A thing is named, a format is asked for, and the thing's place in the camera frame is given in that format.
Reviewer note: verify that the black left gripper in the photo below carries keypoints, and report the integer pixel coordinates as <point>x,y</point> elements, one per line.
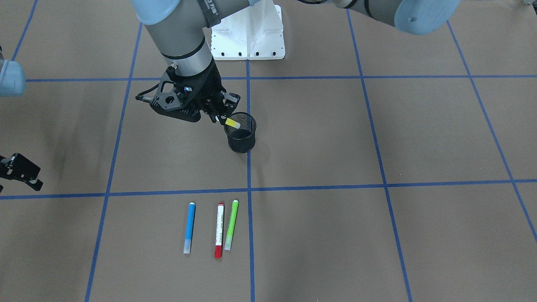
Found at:
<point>210,87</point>

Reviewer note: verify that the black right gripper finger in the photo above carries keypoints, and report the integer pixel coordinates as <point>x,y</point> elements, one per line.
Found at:
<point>20,168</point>

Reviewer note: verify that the yellow highlighter pen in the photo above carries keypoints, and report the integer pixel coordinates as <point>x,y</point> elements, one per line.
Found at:
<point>232,123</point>

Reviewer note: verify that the green highlighter pen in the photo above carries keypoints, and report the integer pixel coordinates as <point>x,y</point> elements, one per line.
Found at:
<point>231,225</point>

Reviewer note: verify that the blue highlighter pen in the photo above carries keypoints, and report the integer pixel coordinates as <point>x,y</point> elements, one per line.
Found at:
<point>189,228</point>

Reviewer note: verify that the white marker red cap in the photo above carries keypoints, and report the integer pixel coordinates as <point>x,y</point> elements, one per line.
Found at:
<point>219,231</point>

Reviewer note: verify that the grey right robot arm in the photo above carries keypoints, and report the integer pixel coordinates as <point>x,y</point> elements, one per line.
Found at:
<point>12,78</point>

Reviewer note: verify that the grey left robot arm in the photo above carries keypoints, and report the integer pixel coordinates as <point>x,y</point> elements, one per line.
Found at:
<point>191,35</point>

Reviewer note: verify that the black mesh pen cup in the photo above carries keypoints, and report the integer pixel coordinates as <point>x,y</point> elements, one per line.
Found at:
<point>241,140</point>

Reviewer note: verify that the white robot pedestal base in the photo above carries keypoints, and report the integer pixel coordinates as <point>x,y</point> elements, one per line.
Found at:
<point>254,33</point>

